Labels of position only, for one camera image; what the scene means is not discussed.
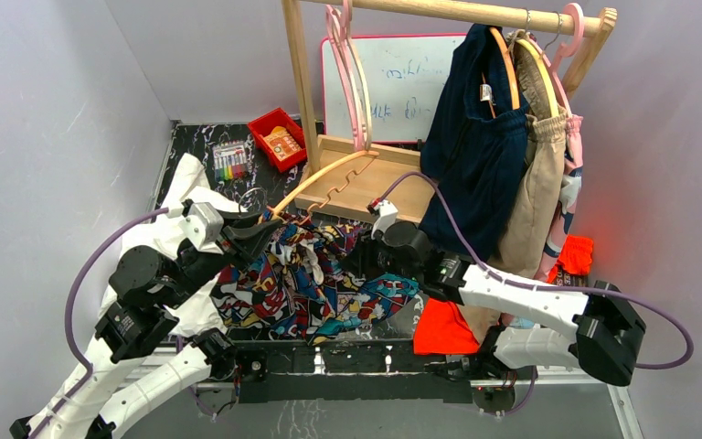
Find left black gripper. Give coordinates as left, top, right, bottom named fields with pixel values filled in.
left=161, top=206, right=282, bottom=307

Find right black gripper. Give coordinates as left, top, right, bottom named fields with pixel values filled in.
left=339, top=226, right=421, bottom=283

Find comic print shorts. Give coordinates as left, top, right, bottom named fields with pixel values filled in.
left=211, top=213, right=420, bottom=345

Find orange wooden hanger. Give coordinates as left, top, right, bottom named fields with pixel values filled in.
left=265, top=151, right=380, bottom=222

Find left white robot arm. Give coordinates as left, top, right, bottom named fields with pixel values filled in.
left=9, top=200, right=282, bottom=438

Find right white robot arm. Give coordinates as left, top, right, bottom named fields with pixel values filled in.
left=341, top=221, right=646, bottom=387

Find orange shorts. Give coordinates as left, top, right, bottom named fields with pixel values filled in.
left=413, top=298, right=480, bottom=356

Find beige plastic hanger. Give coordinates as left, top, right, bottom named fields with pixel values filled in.
left=342, top=0, right=372, bottom=151

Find navy blue shorts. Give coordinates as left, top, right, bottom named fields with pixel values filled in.
left=420, top=24, right=528, bottom=261

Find beige shorts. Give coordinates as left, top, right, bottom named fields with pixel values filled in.
left=453, top=57, right=569, bottom=340

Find orange hanger with navy shorts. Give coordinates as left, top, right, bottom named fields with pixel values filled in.
left=488, top=26, right=521, bottom=110

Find pink plastic hanger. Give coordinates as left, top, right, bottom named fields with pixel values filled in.
left=325, top=5, right=365, bottom=151

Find yellow hanger with beige shorts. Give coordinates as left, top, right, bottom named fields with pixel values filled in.
left=509, top=29, right=560, bottom=119

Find pink hanger far right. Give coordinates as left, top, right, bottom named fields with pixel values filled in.
left=538, top=2, right=585, bottom=118

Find marker pen pack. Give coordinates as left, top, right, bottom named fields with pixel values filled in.
left=211, top=141, right=250, bottom=182

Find white cloth garment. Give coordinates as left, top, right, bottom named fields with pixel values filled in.
left=119, top=154, right=246, bottom=337

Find wooden clothes rack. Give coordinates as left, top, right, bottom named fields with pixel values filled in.
left=277, top=1, right=618, bottom=222

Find orange card box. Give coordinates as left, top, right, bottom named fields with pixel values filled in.
left=264, top=126, right=301, bottom=162

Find red plastic bin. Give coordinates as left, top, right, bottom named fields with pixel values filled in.
left=247, top=108, right=307, bottom=173

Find pink framed whiteboard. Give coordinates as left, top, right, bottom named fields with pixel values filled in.
left=354, top=33, right=465, bottom=144

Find small red cloth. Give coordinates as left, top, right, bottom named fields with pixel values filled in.
left=550, top=234, right=594, bottom=277

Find pink patterned garment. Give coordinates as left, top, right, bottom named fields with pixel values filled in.
left=529, top=115, right=583, bottom=282

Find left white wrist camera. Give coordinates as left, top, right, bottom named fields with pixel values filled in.
left=178, top=202, right=224, bottom=255

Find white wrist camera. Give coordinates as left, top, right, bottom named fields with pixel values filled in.
left=367, top=198, right=399, bottom=238
left=178, top=202, right=224, bottom=255

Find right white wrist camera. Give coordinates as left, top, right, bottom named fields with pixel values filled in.
left=367, top=198, right=399, bottom=238

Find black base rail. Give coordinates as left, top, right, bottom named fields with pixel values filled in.
left=236, top=339, right=525, bottom=412

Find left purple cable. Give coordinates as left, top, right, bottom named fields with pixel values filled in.
left=27, top=207, right=174, bottom=439

